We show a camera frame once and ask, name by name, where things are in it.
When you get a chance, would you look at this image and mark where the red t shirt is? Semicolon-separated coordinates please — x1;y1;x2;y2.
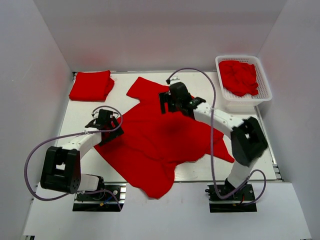
94;76;236;200
69;70;115;102

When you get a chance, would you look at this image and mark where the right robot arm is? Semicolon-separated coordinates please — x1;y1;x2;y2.
158;82;268;200

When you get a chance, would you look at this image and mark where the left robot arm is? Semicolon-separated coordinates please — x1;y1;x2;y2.
40;109;124;200

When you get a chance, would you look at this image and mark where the red shirts pile in basket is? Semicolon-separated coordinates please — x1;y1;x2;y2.
218;60;259;97

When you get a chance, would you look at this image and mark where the folded red t shirt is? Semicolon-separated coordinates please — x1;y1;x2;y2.
69;70;115;102

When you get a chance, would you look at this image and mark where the white plastic basket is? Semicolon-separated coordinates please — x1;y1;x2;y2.
215;55;272;113

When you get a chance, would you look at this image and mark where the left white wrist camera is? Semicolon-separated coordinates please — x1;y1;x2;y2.
91;110;99;119

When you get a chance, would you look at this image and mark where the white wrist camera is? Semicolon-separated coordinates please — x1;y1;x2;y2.
165;76;181;86
91;110;99;119

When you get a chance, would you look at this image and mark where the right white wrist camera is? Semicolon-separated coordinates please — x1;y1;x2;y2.
165;76;181;86

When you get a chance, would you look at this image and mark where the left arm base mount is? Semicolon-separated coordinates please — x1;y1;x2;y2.
72;183;127;213

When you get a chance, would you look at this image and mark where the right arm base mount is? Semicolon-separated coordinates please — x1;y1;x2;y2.
205;184;257;213

